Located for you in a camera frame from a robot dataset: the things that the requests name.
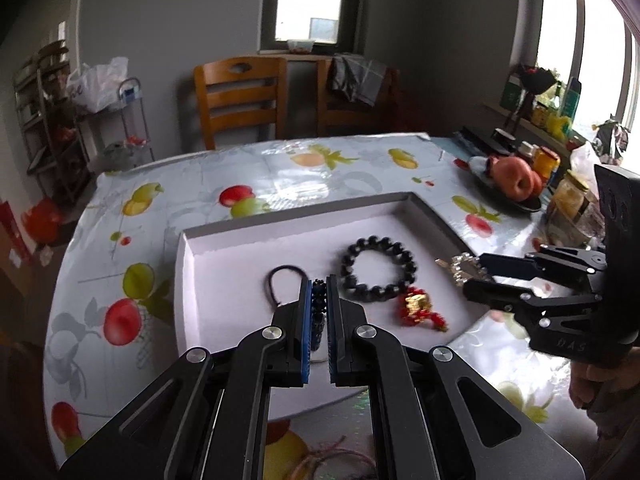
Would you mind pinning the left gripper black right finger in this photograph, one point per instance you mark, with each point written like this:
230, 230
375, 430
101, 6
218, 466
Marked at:
332, 304

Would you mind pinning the glass jar with lid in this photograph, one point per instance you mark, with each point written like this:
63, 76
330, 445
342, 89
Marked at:
573, 216

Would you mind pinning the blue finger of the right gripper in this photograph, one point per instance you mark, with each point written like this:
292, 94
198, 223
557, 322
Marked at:
509, 267

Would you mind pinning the metal storage shelf rack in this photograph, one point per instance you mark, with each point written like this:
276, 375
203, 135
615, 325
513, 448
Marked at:
57, 156

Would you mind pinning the red bag on floor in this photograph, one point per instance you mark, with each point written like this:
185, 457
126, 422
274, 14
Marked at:
43, 222

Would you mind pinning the orange fruit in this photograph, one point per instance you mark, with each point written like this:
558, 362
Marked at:
537, 184

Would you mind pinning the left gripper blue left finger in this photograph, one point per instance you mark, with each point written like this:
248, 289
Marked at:
305, 329

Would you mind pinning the grey clothes on chair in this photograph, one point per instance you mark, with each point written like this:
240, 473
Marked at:
355, 78

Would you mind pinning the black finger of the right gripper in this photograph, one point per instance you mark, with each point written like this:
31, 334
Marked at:
500, 297

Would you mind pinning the small wire trolley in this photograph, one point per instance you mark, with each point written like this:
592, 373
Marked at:
118, 137

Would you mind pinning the red gold charm ornament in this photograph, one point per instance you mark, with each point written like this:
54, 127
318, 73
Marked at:
415, 307

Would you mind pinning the fruit-print plastic tablecloth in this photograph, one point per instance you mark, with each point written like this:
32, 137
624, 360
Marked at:
175, 254

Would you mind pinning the white plastic bag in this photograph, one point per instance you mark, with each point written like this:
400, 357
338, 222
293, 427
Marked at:
94, 88

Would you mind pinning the window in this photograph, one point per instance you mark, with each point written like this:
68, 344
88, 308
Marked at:
320, 27

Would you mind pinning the wooden chair at far side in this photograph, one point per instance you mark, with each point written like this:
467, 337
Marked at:
242, 92

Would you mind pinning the person's right hand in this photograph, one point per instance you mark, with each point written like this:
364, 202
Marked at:
610, 396

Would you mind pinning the red apple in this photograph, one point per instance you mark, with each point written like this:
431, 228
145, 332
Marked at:
511, 176

